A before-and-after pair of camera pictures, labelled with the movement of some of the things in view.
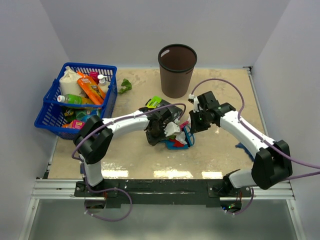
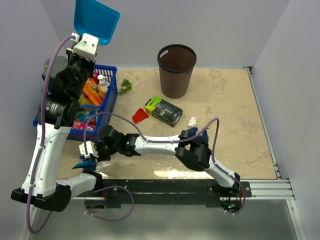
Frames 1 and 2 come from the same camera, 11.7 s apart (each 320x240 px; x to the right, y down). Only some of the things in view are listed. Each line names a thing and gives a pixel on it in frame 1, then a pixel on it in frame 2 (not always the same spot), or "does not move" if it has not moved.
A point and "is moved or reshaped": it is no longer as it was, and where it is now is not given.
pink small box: [78, 124] does not move
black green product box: [156, 102] does not move
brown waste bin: [176, 63] does not move
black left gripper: [153, 141] → [71, 57]
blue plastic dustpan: [170, 146] is moved or reshaped
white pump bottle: [103, 84] does not move
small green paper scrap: [127, 83] does not move
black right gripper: [196, 127] → [101, 156]
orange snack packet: [91, 88] does not move
